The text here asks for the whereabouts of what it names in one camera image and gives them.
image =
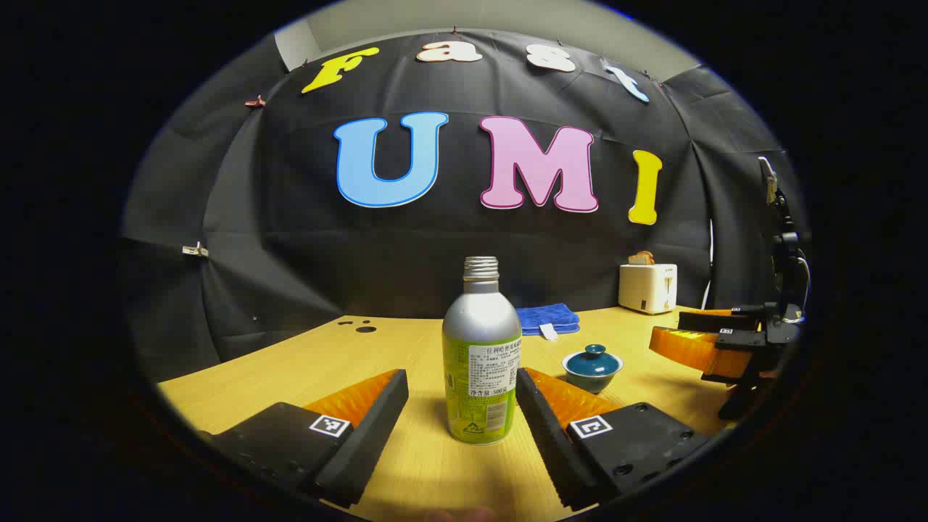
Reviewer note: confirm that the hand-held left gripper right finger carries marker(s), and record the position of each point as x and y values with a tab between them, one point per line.
544	442

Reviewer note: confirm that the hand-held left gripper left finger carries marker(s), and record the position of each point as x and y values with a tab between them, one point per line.
370	435

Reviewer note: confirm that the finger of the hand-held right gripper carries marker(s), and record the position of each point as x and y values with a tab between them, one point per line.
689	349
714	320

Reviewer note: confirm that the teal teacup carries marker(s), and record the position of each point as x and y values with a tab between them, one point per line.
591	382

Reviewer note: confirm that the silver green water bottle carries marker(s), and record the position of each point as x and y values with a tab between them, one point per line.
478	326

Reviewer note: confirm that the white toaster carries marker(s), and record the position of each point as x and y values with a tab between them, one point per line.
645	290

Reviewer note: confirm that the toast slice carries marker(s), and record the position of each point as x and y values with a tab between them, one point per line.
641	258

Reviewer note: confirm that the blue folded towel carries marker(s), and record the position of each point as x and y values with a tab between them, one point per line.
547	317

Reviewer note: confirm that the black backdrop cloth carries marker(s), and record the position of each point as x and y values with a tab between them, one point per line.
290	254

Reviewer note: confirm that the metal clip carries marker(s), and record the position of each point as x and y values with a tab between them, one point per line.
194	251

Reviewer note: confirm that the red clip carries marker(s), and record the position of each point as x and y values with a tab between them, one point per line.
254	102

